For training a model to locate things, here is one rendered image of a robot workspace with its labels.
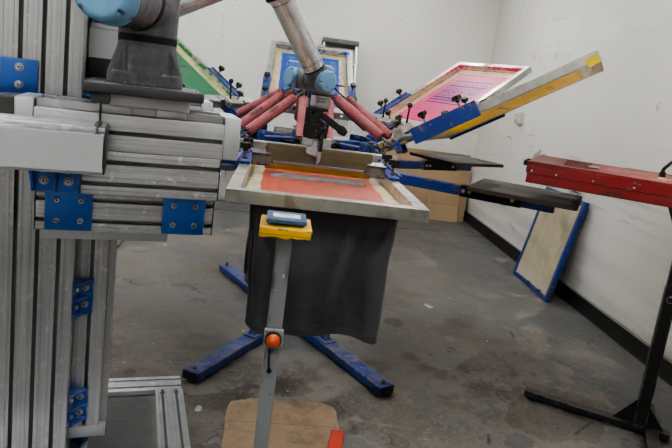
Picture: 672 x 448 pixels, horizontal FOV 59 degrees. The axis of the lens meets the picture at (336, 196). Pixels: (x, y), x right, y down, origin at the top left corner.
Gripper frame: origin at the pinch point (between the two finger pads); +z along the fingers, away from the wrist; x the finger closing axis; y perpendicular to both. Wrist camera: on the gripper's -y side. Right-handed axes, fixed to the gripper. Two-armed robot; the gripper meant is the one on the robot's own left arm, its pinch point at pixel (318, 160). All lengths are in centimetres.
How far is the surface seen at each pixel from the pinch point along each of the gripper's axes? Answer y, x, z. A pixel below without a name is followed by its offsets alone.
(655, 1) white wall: -200, -132, -104
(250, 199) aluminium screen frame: 22, 61, 5
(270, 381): 11, 80, 49
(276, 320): 11, 80, 32
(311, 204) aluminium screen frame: 5, 61, 5
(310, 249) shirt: 3, 52, 21
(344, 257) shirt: -8, 51, 22
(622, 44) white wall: -200, -159, -80
